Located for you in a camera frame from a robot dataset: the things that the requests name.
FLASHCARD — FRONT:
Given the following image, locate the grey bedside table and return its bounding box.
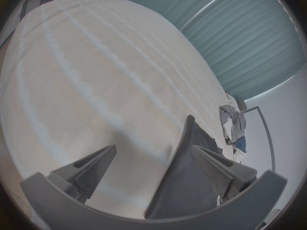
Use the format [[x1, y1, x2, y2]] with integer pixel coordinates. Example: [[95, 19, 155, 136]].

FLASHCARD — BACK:
[[236, 98, 247, 112]]

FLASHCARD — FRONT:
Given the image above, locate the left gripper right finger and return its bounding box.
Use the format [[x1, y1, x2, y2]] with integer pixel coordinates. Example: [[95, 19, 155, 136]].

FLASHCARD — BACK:
[[192, 145, 258, 198]]

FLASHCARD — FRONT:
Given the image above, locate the pile of clothes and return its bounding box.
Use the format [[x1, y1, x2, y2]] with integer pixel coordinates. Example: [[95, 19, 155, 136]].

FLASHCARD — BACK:
[[219, 104, 248, 162]]

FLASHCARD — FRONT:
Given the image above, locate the bed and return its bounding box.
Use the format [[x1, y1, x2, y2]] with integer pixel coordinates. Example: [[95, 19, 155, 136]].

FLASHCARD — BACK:
[[0, 0, 275, 219]]

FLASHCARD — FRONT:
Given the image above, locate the black T-shirt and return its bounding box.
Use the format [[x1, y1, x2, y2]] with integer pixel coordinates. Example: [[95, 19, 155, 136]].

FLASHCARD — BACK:
[[144, 115, 234, 220]]

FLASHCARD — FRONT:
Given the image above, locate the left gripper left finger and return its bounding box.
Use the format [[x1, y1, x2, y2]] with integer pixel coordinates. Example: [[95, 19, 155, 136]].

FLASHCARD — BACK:
[[48, 145, 117, 199]]

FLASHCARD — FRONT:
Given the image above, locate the white printed pillow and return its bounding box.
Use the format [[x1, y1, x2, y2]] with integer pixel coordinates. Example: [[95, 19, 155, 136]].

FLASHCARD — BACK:
[[226, 93, 238, 108]]

